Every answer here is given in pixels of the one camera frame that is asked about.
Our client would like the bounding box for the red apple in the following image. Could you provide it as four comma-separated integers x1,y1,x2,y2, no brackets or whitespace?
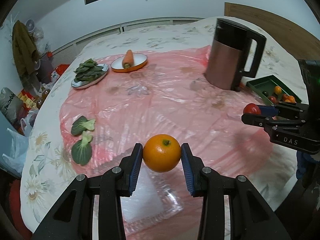
268,96,277,104
282,94,289,101
243,103,261,115

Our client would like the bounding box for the small orange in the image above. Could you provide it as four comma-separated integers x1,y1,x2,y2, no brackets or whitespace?
273,86,282,95

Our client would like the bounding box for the lone orange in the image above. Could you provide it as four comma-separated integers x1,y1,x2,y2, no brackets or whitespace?
143,134,181,173

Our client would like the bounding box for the green metal tray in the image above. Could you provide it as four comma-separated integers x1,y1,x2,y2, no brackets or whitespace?
246,75,302,105

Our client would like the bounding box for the red cushion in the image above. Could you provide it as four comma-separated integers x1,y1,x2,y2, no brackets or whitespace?
9,180,33,239

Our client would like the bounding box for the wooden headboard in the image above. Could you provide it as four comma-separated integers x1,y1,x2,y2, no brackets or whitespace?
224,2,320,60

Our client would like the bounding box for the bok choy leaf lower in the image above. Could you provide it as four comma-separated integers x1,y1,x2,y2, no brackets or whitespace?
71,131,93,166

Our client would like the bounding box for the bok choy leaf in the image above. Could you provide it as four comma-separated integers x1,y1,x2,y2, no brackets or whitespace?
71,131,93,166
71,115,95,136

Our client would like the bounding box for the clear glass square dish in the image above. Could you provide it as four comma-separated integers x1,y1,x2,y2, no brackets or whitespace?
92,152,185,235

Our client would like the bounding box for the black copper electric kettle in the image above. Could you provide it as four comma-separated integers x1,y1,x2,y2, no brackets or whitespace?
204,18,266,91

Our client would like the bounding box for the clear plastic bag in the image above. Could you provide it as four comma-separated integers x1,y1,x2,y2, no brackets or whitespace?
2,128,29,176

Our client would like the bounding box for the bok choy leaf upper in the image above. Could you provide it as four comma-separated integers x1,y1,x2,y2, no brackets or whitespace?
71,115,95,136

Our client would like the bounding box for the pink plastic sheet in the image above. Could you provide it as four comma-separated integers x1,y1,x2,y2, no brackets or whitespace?
59,45,276,240

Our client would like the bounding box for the grey printed bag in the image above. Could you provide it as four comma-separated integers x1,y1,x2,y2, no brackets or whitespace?
0,87,23,124

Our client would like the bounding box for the grey plate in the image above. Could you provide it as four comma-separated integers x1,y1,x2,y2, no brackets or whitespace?
71,63,109,89

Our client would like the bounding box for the floral bed quilt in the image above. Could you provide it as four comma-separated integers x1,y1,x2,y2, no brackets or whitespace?
20,17,297,231

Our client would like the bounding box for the orange rimmed white plate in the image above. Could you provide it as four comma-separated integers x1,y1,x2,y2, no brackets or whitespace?
111,53,148,73

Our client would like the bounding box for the pile of green leaves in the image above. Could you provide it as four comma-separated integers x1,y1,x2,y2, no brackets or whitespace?
74,59,105,82

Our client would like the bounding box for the purple bin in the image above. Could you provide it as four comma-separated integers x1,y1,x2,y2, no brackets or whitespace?
36,54,54,83

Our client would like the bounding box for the red bag on floor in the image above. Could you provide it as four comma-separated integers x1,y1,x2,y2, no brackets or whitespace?
51,64,69,82

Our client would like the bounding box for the orange carrot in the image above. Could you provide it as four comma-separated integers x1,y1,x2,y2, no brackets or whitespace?
122,49,134,69

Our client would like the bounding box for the olive green hanging coat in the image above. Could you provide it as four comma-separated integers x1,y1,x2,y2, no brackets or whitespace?
12,21,40,77

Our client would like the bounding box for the small white fan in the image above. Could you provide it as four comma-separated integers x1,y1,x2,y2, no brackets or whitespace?
25,19,35,33

